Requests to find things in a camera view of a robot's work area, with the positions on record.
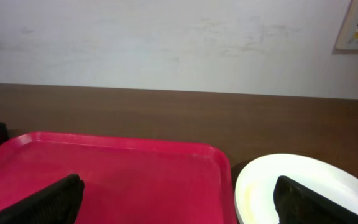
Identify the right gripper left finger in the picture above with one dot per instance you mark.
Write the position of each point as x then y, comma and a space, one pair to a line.
59, 203

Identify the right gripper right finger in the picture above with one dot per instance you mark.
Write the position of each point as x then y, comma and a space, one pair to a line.
297, 204

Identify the cream white plate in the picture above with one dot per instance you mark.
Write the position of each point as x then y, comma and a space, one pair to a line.
256, 182

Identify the red plastic tray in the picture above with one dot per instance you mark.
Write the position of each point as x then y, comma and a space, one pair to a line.
126, 180

